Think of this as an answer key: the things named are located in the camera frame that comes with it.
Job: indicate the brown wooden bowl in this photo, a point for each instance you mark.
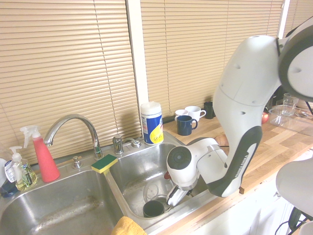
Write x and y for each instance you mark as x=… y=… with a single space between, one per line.
x=221 y=141

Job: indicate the wide beige window blind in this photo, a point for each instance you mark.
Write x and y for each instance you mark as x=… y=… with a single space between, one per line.
x=61 y=73

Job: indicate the clear drinking glass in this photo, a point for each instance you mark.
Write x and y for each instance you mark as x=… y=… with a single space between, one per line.
x=289 y=105

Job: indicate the red spray bottle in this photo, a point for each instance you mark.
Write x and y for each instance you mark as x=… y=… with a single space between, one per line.
x=46 y=161

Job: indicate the clear soap pump bottle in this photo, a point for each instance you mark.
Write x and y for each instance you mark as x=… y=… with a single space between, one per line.
x=24 y=180

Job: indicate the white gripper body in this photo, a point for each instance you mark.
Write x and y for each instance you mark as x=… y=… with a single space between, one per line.
x=176 y=195

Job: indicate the white bottle blue label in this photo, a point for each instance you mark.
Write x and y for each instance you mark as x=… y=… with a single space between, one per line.
x=9 y=171

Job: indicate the narrow beige window blind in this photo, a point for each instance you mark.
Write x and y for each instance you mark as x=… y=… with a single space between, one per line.
x=297 y=12

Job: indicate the yellow green sponge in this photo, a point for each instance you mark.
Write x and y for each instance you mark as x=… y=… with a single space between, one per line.
x=104 y=163

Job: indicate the large white mug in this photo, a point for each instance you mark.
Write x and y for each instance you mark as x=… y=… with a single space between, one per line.
x=193 y=112

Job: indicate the clear plastic container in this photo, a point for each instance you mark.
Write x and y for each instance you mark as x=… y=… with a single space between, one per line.
x=281 y=120

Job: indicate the white wipes canister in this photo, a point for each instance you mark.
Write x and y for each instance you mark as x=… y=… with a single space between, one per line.
x=151 y=122

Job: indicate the silver cutlery piece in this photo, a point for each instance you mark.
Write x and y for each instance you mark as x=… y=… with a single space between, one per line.
x=304 y=113

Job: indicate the dark blue mug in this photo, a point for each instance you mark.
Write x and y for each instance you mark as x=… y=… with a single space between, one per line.
x=184 y=126

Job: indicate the pale green base cabinet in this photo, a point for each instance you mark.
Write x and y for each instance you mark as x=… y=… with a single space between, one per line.
x=232 y=220

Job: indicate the dark blue round holder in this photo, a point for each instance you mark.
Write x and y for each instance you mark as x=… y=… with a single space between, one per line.
x=7 y=191

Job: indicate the small dark wooden block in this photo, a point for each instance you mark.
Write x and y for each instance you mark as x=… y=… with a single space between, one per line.
x=242 y=190

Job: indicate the orange cloth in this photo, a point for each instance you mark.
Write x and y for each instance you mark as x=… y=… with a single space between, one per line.
x=127 y=226

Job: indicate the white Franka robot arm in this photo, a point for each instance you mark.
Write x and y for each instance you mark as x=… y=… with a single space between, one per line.
x=239 y=98

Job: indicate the clear glass bowl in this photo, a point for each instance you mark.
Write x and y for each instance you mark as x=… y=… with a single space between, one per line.
x=152 y=191

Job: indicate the red apple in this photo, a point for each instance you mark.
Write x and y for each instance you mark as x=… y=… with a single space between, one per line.
x=265 y=118

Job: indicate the stainless steel double sink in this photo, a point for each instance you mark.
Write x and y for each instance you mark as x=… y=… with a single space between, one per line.
x=73 y=208

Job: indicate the chrome curved faucet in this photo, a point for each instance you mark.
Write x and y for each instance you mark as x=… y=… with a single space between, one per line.
x=94 y=137

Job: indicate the chrome sink soap pump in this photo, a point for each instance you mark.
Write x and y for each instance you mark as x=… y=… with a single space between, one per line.
x=76 y=162

